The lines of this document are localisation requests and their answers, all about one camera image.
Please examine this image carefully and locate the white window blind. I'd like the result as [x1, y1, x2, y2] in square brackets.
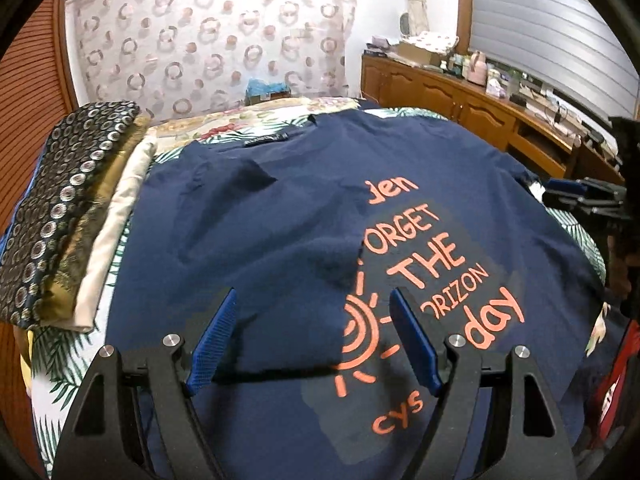
[467, 0, 638, 93]

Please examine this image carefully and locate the red cloth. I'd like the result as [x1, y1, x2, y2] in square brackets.
[582, 327, 640, 466]

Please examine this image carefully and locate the cardboard box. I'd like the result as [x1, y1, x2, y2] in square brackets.
[396, 40, 453, 67]

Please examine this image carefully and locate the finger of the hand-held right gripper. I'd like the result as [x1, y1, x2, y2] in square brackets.
[547, 178, 632, 200]
[542, 194, 632, 223]

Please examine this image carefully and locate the wooden slatted wardrobe door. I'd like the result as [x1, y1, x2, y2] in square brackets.
[0, 0, 78, 241]

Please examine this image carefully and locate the wooden dresser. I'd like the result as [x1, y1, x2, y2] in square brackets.
[360, 52, 626, 196]

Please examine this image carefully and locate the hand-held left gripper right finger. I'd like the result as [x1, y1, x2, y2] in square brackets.
[390, 287, 583, 480]

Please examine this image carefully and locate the ring-patterned sheer curtain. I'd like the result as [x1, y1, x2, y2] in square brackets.
[72, 0, 358, 122]

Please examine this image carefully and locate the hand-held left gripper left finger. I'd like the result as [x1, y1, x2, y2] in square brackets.
[52, 287, 238, 480]

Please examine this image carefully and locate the navy t-shirt with orange print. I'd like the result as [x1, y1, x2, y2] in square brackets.
[102, 107, 606, 480]

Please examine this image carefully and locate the black ring-patterned folded cloth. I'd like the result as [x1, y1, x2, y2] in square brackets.
[0, 101, 142, 331]

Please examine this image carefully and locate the blue box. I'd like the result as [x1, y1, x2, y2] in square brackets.
[245, 77, 292, 102]

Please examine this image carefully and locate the purple packet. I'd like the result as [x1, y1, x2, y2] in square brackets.
[486, 70, 512, 99]

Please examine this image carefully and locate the floral blanket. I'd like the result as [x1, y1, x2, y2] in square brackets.
[145, 95, 363, 148]

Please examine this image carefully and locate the white dotted cloth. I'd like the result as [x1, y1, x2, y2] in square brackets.
[405, 30, 462, 56]

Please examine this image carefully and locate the palm leaf print bed sheet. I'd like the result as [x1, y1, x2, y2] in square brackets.
[22, 105, 621, 476]

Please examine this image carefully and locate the gold folded cloth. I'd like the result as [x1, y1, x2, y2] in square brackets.
[42, 115, 151, 323]

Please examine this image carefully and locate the cream folded cloth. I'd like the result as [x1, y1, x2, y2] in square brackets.
[75, 137, 158, 333]

